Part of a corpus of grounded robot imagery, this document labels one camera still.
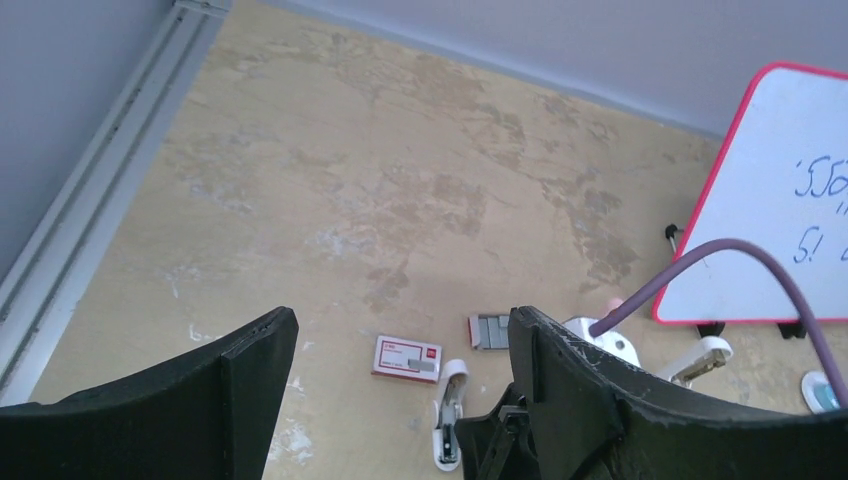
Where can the red staple box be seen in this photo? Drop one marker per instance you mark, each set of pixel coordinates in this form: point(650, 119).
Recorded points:
point(407, 359)

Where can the blue patterned oval case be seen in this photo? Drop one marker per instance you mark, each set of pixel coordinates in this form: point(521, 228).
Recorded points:
point(817, 393)

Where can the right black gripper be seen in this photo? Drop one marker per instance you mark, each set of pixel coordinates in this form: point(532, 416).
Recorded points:
point(499, 445)

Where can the pink and white stapler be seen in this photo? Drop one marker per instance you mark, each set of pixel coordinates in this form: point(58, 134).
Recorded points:
point(614, 304)

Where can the red-framed whiteboard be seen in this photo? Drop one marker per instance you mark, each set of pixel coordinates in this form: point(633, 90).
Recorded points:
point(779, 182)

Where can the aluminium frame rail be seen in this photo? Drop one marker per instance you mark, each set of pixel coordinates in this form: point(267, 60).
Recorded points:
point(40, 293)

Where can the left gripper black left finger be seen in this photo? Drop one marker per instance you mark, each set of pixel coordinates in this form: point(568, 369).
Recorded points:
point(209, 413)

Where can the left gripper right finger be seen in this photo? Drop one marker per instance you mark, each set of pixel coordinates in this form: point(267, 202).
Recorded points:
point(594, 416)

